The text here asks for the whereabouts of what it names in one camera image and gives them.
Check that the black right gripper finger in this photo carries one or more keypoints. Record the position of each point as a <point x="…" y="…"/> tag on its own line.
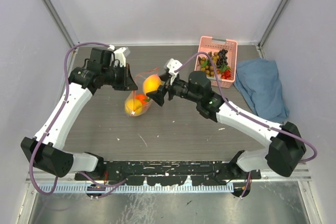
<point x="157" y="96"/>
<point x="165" y="77"/>

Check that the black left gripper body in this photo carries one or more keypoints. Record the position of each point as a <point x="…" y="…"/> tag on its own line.
<point x="115" y="76"/>

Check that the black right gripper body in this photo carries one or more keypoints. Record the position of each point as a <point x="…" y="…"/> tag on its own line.
<point x="181" y="89"/>

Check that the orange fruit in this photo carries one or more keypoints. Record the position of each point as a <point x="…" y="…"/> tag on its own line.
<point x="151" y="83"/>

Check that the orange tangerine with leaf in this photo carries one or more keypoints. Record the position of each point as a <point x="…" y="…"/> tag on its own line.
<point x="142" y="98"/>

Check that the clear zip bag orange zipper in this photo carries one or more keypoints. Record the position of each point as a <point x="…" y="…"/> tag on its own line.
<point x="139" y="79"/>

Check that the yellow lemon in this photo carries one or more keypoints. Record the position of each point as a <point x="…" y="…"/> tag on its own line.
<point x="133" y="107"/>

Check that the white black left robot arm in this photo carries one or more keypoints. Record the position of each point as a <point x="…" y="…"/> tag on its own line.
<point x="45" y="149"/>

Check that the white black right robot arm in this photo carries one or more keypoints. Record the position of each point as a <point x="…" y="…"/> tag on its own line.
<point x="282" y="149"/>

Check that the brown longan bunch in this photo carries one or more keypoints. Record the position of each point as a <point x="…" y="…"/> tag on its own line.
<point x="205" y="64"/>

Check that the red cherry bunch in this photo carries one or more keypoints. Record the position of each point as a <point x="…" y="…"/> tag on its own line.
<point x="225" y="72"/>

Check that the dark grape bunch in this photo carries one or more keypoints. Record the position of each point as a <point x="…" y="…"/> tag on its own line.
<point x="222" y="58"/>

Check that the pink plastic basket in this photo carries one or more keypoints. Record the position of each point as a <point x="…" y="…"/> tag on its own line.
<point x="208" y="44"/>

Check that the blue cloth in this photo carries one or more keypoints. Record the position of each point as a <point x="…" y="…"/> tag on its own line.
<point x="258" y="82"/>

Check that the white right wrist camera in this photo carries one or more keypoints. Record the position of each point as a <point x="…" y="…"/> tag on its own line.
<point x="172" y="67"/>

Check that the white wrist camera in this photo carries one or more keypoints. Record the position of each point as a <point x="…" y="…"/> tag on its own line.
<point x="172" y="67"/>
<point x="119" y="56"/>

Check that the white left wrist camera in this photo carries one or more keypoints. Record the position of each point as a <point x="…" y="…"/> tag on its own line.
<point x="119" y="56"/>

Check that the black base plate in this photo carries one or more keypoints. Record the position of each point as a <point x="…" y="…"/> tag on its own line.
<point x="137" y="173"/>

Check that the aluminium front rail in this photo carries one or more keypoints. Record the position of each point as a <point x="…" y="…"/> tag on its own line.
<point x="68" y="170"/>

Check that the white slotted cable duct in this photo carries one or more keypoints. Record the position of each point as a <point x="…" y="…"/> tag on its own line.
<point x="125" y="189"/>

